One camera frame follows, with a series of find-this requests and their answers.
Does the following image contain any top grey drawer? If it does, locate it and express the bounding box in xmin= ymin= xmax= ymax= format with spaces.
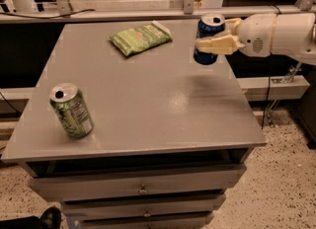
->
xmin=29 ymin=164 xmax=246 ymax=201

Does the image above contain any black shoe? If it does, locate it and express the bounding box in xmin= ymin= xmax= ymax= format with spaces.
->
xmin=39 ymin=206 xmax=61 ymax=229

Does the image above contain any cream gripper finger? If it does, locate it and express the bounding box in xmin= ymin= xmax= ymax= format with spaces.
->
xmin=196 ymin=34 xmax=245 ymax=55
xmin=225 ymin=18 xmax=243 ymax=36

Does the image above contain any grey drawer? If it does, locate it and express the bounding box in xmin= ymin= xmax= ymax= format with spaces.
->
xmin=62 ymin=192 xmax=226 ymax=220
xmin=81 ymin=212 xmax=213 ymax=229
xmin=29 ymin=164 xmax=246 ymax=201

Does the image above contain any grey drawer cabinet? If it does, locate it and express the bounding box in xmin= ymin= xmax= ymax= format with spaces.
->
xmin=0 ymin=19 xmax=268 ymax=229

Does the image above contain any blue pepsi can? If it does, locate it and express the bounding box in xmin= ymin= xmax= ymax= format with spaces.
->
xmin=194 ymin=13 xmax=225 ymax=65

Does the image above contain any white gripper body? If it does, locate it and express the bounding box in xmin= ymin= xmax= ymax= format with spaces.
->
xmin=237 ymin=14 xmax=277 ymax=57

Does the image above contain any middle grey drawer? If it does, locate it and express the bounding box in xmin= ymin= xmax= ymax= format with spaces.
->
xmin=62 ymin=192 xmax=226 ymax=220

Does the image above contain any grey metal rail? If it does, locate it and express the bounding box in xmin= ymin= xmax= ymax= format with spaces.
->
xmin=0 ymin=5 xmax=303 ymax=24

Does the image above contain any green soda can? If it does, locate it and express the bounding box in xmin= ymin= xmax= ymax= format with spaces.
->
xmin=49 ymin=83 xmax=94 ymax=138

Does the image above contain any green jalapeno chip bag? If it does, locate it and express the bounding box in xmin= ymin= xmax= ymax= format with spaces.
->
xmin=110 ymin=21 xmax=173 ymax=57

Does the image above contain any black hanging cable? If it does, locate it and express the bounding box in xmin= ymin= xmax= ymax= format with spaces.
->
xmin=261 ymin=5 xmax=283 ymax=130

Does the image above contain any black cable on rail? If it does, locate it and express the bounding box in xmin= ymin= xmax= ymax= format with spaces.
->
xmin=0 ymin=8 xmax=97 ymax=20

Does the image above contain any bottom grey drawer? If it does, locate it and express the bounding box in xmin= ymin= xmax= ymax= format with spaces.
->
xmin=81 ymin=212 xmax=213 ymax=229

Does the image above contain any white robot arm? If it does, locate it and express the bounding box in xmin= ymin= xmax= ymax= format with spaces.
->
xmin=196 ymin=13 xmax=316 ymax=65

